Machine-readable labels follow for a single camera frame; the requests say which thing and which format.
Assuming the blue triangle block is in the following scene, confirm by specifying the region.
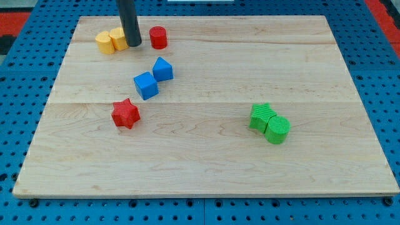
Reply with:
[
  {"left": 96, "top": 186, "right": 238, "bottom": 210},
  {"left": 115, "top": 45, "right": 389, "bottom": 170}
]
[{"left": 152, "top": 57, "right": 174, "bottom": 82}]

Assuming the yellow hexagon block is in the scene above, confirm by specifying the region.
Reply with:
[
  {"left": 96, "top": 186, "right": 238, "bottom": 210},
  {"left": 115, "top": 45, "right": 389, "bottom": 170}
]
[{"left": 109, "top": 27, "right": 129, "bottom": 51}]

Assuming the light wooden board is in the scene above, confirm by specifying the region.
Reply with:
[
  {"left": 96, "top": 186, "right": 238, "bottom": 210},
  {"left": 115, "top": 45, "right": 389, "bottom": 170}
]
[{"left": 13, "top": 16, "right": 399, "bottom": 199}]

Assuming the blue cube block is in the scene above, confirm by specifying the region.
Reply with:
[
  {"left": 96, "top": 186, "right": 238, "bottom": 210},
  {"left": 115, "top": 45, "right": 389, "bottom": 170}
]
[{"left": 133, "top": 72, "right": 159, "bottom": 100}]

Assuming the green star block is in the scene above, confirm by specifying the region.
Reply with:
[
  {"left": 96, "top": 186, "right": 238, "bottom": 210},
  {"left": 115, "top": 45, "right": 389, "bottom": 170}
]
[{"left": 249, "top": 103, "right": 277, "bottom": 134}]

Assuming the red star block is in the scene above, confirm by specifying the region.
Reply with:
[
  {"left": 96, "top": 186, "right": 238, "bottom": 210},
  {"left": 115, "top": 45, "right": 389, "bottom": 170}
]
[{"left": 111, "top": 98, "right": 141, "bottom": 129}]

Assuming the green cylinder block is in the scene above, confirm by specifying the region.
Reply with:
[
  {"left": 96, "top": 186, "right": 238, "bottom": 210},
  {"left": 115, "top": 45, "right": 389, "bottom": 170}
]
[{"left": 264, "top": 116, "right": 291, "bottom": 144}]

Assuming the red cylinder block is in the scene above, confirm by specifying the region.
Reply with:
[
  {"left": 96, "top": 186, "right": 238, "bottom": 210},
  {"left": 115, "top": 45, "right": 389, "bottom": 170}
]
[{"left": 149, "top": 26, "right": 168, "bottom": 49}]

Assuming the yellow heart block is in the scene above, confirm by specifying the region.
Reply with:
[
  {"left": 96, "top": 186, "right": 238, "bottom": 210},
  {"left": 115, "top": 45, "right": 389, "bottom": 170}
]
[{"left": 95, "top": 31, "right": 115, "bottom": 54}]

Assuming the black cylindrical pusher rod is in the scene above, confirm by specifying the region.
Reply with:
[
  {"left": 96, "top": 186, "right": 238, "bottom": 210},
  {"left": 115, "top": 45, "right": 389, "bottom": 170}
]
[{"left": 116, "top": 0, "right": 142, "bottom": 47}]

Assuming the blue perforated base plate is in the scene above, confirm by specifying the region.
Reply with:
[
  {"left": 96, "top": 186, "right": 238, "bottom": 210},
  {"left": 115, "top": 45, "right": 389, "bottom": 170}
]
[{"left": 1, "top": 0, "right": 399, "bottom": 224}]

